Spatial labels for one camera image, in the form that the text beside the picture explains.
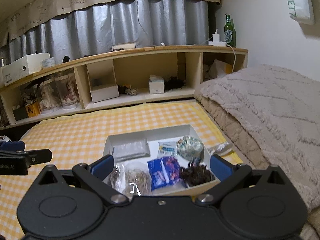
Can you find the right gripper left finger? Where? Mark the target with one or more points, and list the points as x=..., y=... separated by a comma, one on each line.
x=91, y=178

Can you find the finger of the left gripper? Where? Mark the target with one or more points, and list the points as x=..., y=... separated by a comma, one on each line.
x=12, y=146
x=35, y=157

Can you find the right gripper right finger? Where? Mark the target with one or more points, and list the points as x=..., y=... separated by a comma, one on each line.
x=230, y=176

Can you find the clear zip bag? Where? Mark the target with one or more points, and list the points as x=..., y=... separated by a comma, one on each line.
x=116, y=179

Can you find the dark brown hair scrunchie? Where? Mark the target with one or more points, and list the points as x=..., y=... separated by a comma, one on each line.
x=196, y=175

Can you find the bag of rubber bands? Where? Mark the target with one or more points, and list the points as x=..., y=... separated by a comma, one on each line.
x=137, y=179

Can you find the blue floral silk pouch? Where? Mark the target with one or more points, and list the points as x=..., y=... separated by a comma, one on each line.
x=189, y=148

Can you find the silver foil packet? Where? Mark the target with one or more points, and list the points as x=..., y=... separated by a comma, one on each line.
x=131, y=150

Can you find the blue tissue packet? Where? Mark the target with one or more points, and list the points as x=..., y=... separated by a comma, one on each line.
x=165, y=175

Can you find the blue white foil sachet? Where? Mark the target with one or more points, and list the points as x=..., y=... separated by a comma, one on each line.
x=167, y=149

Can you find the yellow checked bed sheet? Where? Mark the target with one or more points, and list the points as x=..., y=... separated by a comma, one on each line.
x=81, y=138

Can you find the yellow small box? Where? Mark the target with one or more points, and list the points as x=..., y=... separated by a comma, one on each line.
x=32, y=109

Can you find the white shallow cardboard box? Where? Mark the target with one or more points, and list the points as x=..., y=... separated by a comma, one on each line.
x=154, y=137

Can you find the pink doll in clear case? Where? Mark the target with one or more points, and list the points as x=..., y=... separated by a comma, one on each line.
x=66, y=92

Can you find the beige fluffy blanket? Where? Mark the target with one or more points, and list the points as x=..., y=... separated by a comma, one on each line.
x=271, y=114

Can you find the white storage box on shelf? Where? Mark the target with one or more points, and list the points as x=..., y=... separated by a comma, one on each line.
x=23, y=67

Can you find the roll of tape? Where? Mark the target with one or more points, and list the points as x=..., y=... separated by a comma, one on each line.
x=49, y=62

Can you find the open white small box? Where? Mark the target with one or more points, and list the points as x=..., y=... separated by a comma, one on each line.
x=102, y=81

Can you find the white tissue box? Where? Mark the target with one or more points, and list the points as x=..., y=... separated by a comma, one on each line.
x=156, y=84

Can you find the wooden headboard shelf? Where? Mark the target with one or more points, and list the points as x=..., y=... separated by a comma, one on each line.
x=121, y=78

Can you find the book on shelf top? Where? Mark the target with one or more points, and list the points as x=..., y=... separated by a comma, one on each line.
x=123, y=46

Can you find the white charger adapter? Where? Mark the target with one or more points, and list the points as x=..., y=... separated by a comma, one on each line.
x=216, y=40

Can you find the silver curtain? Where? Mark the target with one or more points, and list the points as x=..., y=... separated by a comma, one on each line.
x=96, y=29

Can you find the green glass bottle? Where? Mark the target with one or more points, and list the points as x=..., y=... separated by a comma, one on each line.
x=229, y=32

